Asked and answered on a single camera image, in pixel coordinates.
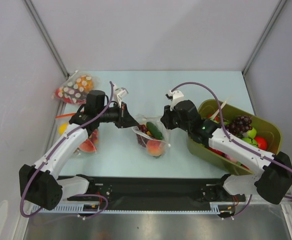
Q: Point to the left aluminium frame post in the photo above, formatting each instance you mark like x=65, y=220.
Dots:
x=30, y=7

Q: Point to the yellow fake lemon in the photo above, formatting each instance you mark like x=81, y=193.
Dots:
x=62, y=128

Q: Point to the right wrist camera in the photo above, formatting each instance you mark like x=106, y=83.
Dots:
x=175, y=97

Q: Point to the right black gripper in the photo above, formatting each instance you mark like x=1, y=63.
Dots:
x=167, y=118

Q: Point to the red fake grape bunch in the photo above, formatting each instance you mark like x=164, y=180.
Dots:
x=141, y=139

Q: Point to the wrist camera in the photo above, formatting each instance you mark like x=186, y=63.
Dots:
x=175, y=97
x=118, y=94

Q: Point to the fake peach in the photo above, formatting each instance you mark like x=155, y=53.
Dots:
x=155, y=148

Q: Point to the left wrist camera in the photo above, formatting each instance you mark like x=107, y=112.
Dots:
x=118, y=94

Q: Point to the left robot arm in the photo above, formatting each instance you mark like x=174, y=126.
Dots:
x=39, y=183

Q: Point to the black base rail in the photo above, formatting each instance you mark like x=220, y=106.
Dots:
x=158, y=194

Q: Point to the green fake cucumber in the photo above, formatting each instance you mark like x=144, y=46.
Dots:
x=154, y=131

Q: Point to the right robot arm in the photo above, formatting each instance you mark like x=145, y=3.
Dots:
x=271, y=175

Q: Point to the polka dot zip bag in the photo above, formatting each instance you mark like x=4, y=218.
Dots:
x=141, y=119
x=76, y=88

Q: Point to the aluminium frame post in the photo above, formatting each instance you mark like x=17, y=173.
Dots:
x=264, y=35
x=30, y=7

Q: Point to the olive green plastic bin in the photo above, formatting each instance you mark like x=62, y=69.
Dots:
x=264, y=129

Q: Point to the orange zipper clear bag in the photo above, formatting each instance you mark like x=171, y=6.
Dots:
x=90, y=145

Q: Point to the purple fake grape bunch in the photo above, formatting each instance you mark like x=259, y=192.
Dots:
x=239, y=125

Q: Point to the right aluminium frame post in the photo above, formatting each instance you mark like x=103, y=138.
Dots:
x=264, y=35

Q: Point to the red fake tomato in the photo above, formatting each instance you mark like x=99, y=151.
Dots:
x=261, y=142

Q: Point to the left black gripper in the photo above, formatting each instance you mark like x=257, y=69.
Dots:
x=124, y=119

